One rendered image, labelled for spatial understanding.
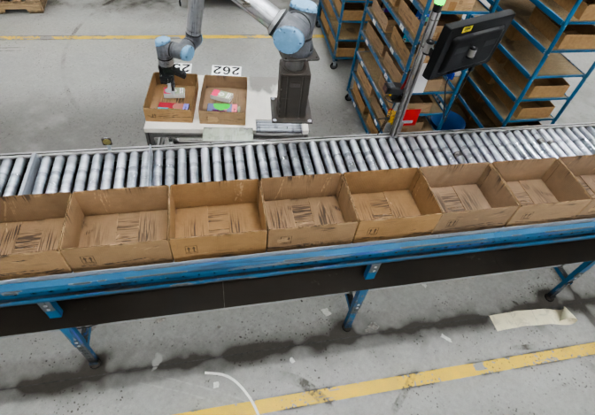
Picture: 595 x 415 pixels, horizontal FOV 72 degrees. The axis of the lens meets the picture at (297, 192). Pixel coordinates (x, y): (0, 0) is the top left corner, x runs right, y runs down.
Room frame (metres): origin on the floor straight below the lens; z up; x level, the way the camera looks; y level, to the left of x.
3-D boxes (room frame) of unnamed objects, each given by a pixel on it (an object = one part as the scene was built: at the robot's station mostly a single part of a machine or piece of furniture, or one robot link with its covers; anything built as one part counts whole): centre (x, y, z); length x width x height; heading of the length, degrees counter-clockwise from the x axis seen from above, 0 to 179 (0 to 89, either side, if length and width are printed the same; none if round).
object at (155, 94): (2.08, 0.87, 0.80); 0.38 x 0.28 x 0.10; 9
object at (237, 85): (2.13, 0.55, 0.80); 0.38 x 0.28 x 0.10; 9
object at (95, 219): (0.95, 0.71, 0.96); 0.39 x 0.29 x 0.17; 106
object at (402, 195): (1.29, -0.43, 0.96); 0.39 x 0.29 x 0.17; 106
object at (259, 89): (2.18, 0.53, 0.74); 1.00 x 0.58 x 0.03; 101
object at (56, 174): (1.26, 1.25, 0.72); 0.52 x 0.05 x 0.05; 16
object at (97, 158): (1.32, 1.07, 0.72); 0.52 x 0.05 x 0.05; 16
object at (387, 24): (3.27, -0.58, 0.99); 0.40 x 0.30 x 0.10; 14
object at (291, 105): (2.17, 0.12, 0.91); 0.26 x 0.26 x 0.33; 11
